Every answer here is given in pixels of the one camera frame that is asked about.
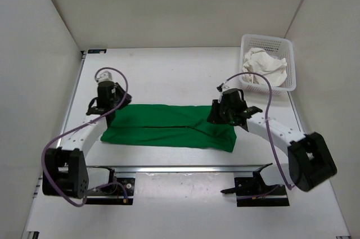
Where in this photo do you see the green t shirt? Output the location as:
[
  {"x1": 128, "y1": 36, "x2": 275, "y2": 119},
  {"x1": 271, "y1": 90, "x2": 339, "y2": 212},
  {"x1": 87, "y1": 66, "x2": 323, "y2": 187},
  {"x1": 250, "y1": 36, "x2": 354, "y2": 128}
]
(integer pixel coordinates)
[{"x1": 100, "y1": 104, "x2": 237, "y2": 152}]

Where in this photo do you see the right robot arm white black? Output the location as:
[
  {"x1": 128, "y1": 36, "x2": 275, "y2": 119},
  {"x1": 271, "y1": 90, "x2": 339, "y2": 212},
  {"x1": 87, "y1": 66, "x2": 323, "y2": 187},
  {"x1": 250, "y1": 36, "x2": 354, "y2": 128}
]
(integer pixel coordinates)
[{"x1": 207, "y1": 87, "x2": 338, "y2": 192}]

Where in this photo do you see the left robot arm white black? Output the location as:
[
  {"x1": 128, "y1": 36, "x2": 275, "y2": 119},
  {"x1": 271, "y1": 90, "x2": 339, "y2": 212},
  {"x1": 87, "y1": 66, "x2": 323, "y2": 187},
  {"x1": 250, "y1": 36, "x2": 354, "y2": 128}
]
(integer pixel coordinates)
[{"x1": 42, "y1": 78, "x2": 131, "y2": 199}]

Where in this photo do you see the blue label sticker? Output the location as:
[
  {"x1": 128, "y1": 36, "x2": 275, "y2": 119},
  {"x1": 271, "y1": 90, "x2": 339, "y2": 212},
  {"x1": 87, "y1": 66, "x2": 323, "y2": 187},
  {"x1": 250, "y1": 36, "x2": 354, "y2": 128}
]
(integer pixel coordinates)
[{"x1": 87, "y1": 49, "x2": 107, "y2": 54}]

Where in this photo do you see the white crumpled t shirt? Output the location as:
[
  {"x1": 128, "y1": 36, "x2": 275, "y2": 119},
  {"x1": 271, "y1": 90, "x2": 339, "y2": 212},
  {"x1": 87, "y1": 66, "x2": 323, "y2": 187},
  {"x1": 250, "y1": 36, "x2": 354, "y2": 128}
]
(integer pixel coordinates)
[{"x1": 242, "y1": 48, "x2": 287, "y2": 87}]

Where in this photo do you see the white plastic basket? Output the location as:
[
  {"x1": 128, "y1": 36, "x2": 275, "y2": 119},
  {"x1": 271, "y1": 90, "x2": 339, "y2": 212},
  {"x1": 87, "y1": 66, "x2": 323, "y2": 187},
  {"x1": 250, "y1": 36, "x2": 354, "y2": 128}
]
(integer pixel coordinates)
[{"x1": 239, "y1": 34, "x2": 296, "y2": 94}]

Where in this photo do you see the aluminium rail front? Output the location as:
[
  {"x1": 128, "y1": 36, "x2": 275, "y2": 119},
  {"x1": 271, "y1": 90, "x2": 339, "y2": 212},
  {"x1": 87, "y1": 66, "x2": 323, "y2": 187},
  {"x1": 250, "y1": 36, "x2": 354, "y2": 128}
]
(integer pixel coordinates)
[{"x1": 112, "y1": 165, "x2": 262, "y2": 175}]

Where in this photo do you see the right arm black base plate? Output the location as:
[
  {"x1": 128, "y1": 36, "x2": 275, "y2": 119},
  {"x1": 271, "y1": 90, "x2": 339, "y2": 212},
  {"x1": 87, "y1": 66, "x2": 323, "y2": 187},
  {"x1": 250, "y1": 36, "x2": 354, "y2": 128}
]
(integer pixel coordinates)
[{"x1": 220, "y1": 177, "x2": 290, "y2": 208}]

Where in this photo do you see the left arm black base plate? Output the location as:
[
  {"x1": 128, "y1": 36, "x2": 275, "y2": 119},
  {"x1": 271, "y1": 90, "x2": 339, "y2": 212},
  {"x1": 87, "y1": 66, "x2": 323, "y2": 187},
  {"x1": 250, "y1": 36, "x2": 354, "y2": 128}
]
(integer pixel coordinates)
[{"x1": 85, "y1": 173, "x2": 136, "y2": 206}]

